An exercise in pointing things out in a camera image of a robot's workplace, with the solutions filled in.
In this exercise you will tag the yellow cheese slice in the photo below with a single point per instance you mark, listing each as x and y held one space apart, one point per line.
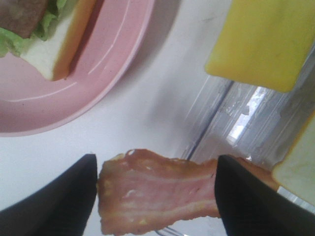
264 43

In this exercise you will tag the pink round plate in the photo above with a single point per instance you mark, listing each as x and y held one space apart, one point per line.
29 104

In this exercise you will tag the bread slice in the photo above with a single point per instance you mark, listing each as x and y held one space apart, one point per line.
52 57
296 172

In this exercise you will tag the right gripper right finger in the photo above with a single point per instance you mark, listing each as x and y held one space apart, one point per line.
248 207

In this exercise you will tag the green lettuce leaf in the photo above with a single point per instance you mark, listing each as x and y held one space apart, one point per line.
12 43

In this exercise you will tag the bacon strip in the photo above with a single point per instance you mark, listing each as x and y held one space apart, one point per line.
141 191
21 16

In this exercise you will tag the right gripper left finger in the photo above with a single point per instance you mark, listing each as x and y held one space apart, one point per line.
61 208

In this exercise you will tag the right clear plastic container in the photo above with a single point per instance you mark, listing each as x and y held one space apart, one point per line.
255 123

